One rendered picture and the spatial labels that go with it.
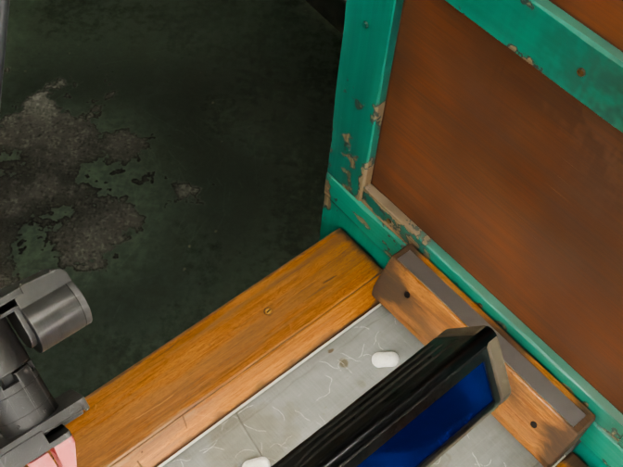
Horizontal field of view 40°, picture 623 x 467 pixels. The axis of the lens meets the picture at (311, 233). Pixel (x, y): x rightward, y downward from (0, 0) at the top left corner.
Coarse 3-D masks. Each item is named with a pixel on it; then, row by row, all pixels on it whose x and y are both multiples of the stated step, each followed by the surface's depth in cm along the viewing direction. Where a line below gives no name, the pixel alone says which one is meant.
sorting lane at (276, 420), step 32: (384, 320) 114; (320, 352) 111; (352, 352) 111; (288, 384) 108; (320, 384) 108; (352, 384) 109; (256, 416) 105; (288, 416) 106; (320, 416) 106; (192, 448) 103; (224, 448) 103; (256, 448) 103; (288, 448) 103; (480, 448) 105; (512, 448) 105
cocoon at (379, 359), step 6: (378, 354) 109; (384, 354) 109; (390, 354) 109; (396, 354) 110; (372, 360) 109; (378, 360) 109; (384, 360) 109; (390, 360) 109; (396, 360) 109; (378, 366) 109; (384, 366) 109; (390, 366) 109
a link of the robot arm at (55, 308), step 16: (48, 272) 85; (64, 272) 86; (16, 288) 82; (32, 288) 84; (48, 288) 85; (64, 288) 85; (0, 304) 81; (16, 304) 83; (32, 304) 84; (48, 304) 84; (64, 304) 84; (80, 304) 85; (32, 320) 83; (48, 320) 83; (64, 320) 84; (80, 320) 86; (48, 336) 84; (64, 336) 85
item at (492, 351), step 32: (416, 352) 76; (448, 352) 71; (480, 352) 71; (384, 384) 73; (416, 384) 68; (448, 384) 69; (480, 384) 72; (352, 416) 70; (384, 416) 66; (416, 416) 68; (448, 416) 70; (480, 416) 73; (320, 448) 66; (352, 448) 65; (384, 448) 67; (416, 448) 69; (448, 448) 72
